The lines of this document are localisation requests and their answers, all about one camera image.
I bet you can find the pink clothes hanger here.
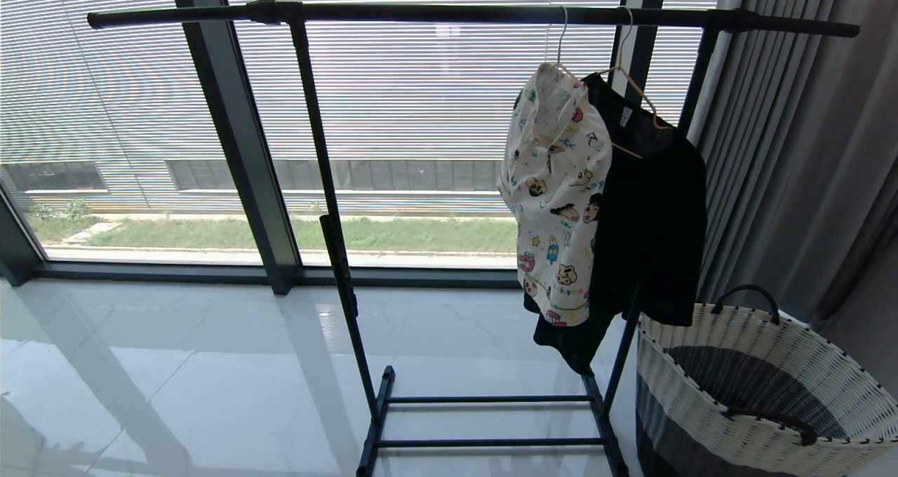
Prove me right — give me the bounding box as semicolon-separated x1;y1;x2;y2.
544;6;570;74
596;6;671;160

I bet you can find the black garment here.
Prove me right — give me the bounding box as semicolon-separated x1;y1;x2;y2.
523;72;709;375

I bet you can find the black clothes rack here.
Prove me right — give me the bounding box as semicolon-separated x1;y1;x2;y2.
86;0;862;477

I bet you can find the white laundry basket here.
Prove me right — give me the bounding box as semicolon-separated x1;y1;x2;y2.
635;284;898;477

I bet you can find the cream printed garment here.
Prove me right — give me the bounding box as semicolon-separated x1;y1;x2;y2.
497;62;613;327

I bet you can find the grey curtain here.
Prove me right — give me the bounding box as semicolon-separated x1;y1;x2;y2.
688;0;898;330

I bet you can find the window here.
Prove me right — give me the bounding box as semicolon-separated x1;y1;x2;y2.
0;0;727;295

